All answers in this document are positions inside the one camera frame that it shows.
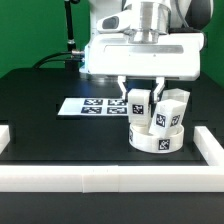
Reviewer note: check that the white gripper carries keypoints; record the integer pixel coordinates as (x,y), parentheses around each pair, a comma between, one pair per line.
(175,56)

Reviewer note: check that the white round stool seat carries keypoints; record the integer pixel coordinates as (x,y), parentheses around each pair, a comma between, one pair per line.
(141,140)

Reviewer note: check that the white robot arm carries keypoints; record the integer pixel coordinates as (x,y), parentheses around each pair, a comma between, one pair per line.
(147,39)

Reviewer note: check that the white sheet with markers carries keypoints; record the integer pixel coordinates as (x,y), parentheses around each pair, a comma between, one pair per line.
(93,107)

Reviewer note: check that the black pole stand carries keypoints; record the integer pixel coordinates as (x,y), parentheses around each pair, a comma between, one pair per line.
(70,64)

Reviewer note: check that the white U-shaped fence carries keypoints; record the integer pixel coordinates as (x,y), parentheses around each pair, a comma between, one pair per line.
(86,179)

